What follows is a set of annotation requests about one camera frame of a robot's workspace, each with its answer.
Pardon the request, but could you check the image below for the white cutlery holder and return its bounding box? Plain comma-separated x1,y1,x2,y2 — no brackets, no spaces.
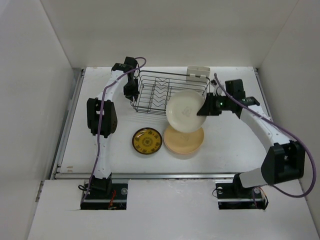
186,65,211,83

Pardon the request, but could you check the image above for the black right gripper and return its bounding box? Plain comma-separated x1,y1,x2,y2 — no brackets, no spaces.
197,92,233,116

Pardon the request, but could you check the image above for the brown yellow patterned plate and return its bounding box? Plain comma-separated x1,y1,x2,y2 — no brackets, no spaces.
131,127,163,155

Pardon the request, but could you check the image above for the cream plate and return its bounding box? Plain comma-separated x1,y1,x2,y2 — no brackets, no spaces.
165,89,207,133

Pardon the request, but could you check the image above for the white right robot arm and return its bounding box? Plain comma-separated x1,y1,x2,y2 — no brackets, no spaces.
197,79,306,197

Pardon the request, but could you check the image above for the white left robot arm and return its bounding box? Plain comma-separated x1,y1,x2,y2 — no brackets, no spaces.
84,56,147,199

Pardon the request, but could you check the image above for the black wire dish rack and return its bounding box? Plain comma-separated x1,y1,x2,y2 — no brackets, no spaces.
130,70,210,116

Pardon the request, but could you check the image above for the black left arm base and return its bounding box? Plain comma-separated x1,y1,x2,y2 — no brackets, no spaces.
78,177,129,211

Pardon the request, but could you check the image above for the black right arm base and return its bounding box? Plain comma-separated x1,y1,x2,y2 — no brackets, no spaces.
212,180,269,211

